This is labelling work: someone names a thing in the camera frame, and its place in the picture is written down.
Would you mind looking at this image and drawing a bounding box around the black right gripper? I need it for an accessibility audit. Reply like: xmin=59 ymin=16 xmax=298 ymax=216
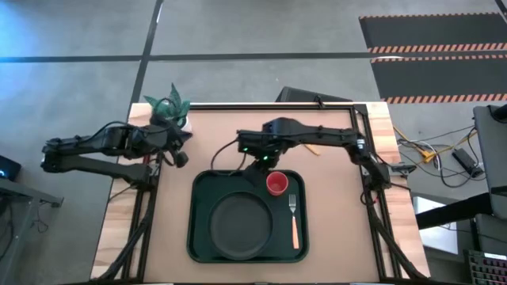
xmin=236 ymin=130 xmax=291 ymax=188

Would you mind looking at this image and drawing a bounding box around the orange plastic cup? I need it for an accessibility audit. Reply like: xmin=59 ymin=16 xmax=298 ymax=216
xmin=265 ymin=170 xmax=290 ymax=197

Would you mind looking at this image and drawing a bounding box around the dark grey round plate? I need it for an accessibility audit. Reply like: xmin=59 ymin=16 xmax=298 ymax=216
xmin=208 ymin=191 xmax=275 ymax=262

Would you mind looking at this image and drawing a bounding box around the fork with orange handle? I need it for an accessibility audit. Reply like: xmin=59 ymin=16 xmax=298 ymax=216
xmin=288 ymin=193 xmax=301 ymax=251

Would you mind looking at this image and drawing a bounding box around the dark green plastic tray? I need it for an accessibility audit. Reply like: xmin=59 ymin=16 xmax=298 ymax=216
xmin=186 ymin=169 xmax=311 ymax=264

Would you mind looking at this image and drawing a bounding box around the snake plant in white pot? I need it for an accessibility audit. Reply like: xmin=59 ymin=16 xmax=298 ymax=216
xmin=143 ymin=82 xmax=194 ymax=134

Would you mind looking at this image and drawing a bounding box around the black box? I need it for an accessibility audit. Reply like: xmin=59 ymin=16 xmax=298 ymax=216
xmin=274 ymin=85 xmax=354 ymax=105

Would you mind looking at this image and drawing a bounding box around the grey side table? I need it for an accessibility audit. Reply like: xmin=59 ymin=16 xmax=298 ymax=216
xmin=0 ymin=177 xmax=65 ymax=279

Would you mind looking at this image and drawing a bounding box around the black device with blue light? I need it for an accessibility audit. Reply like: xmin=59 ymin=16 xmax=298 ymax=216
xmin=0 ymin=154 xmax=23 ymax=183

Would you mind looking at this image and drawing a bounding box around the white box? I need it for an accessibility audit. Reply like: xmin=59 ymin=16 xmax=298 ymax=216
xmin=413 ymin=196 xmax=461 ymax=255

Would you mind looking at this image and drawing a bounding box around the black metal beam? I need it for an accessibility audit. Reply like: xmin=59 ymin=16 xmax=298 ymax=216
xmin=415 ymin=192 xmax=494 ymax=231

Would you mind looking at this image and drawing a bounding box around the black mat with striped edge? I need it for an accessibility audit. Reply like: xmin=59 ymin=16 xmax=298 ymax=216
xmin=358 ymin=11 xmax=507 ymax=55
xmin=369 ymin=54 xmax=507 ymax=105

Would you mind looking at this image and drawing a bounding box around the black power adapter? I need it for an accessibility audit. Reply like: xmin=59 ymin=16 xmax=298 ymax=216
xmin=451 ymin=147 xmax=486 ymax=180

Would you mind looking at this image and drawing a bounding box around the grey desk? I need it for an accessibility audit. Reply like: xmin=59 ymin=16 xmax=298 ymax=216
xmin=472 ymin=103 xmax=507 ymax=221

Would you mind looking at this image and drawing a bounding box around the keyboard with red keys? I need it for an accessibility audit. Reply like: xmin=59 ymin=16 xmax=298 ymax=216
xmin=463 ymin=249 xmax=507 ymax=285

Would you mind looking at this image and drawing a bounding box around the black looped cable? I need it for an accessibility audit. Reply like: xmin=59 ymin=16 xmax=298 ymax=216
xmin=209 ymin=138 xmax=247 ymax=173

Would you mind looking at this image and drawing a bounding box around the yellow cable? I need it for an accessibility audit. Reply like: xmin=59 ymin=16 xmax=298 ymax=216
xmin=393 ymin=126 xmax=478 ymax=165

